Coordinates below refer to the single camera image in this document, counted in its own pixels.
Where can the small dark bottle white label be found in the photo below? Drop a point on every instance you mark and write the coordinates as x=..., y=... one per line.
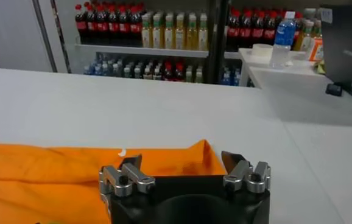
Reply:
x=127, y=72
x=137, y=72

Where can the orange t-shirt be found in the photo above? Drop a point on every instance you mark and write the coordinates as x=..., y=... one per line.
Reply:
x=42, y=182

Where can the black laptop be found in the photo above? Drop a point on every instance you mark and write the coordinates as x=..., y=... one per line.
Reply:
x=346, y=45

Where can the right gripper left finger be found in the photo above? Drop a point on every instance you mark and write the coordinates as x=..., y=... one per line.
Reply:
x=118, y=182

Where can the dark wall trim strip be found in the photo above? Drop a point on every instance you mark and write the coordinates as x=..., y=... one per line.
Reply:
x=44, y=36

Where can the small red-cap cola bottle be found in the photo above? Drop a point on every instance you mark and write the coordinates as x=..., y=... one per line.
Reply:
x=168, y=72
x=179, y=72

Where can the small yellow tea bottle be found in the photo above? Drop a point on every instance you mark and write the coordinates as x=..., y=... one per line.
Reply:
x=199, y=74
x=189, y=74

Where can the small dark bottle black label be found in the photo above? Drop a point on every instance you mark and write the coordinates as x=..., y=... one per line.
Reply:
x=147, y=73
x=157, y=73

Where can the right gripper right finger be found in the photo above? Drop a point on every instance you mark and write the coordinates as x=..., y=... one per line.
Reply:
x=255, y=179

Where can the green cloth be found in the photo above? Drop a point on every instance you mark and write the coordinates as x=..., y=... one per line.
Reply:
x=321, y=67

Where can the blue-label water bottle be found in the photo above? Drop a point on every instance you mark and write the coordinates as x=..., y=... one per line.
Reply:
x=282, y=39

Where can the white tape roll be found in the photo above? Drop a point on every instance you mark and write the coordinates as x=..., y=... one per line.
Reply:
x=262, y=50

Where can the orange box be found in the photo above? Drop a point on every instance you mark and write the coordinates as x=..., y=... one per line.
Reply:
x=316, y=48

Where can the small black dongle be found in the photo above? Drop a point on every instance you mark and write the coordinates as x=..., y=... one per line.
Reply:
x=333, y=89

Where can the small teal drink bottle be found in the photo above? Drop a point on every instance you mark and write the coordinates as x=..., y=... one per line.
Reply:
x=116, y=70
x=106, y=70

